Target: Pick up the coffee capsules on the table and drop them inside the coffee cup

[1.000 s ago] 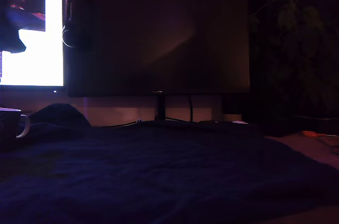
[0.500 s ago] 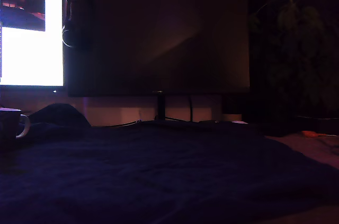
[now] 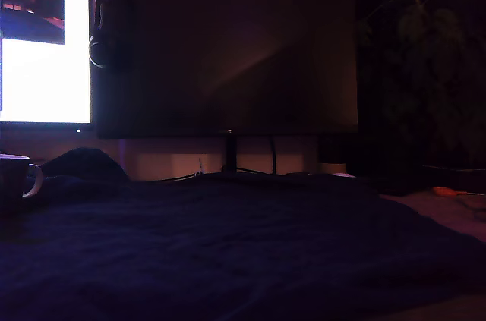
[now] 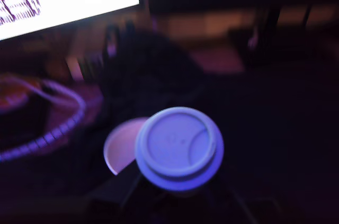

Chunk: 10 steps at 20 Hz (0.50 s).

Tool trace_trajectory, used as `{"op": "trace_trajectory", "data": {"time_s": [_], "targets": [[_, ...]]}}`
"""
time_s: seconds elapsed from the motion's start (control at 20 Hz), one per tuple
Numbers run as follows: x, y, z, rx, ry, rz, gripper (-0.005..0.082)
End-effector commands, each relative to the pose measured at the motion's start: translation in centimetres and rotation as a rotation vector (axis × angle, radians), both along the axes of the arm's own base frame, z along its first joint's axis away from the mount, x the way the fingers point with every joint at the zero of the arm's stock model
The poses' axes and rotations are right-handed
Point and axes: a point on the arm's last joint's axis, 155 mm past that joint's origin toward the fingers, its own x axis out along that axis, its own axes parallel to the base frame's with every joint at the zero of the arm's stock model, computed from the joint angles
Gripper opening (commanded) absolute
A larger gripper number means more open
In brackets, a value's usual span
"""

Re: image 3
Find dark mug with pale handle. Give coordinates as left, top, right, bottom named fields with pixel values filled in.
left=0, top=153, right=44, bottom=220

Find lit computer monitor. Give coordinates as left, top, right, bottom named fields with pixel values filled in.
left=0, top=0, right=94, bottom=134

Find black headphones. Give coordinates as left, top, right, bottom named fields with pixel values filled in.
left=88, top=0, right=132, bottom=72

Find blue cloth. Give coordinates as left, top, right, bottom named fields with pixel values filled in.
left=0, top=146, right=486, bottom=321

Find thin dark cable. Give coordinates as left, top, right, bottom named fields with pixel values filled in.
left=453, top=194, right=486, bottom=224

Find pale round container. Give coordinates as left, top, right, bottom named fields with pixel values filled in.
left=317, top=162, right=348, bottom=175

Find dark computer monitor on stand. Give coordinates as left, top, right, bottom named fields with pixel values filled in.
left=96, top=0, right=360, bottom=177

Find leafy house plant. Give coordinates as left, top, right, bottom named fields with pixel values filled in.
left=358, top=0, right=486, bottom=171

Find black monitor cable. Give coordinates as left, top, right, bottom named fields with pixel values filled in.
left=269, top=136, right=279, bottom=175

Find orange handled tool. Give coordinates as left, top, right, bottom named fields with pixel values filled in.
left=431, top=186, right=485, bottom=198

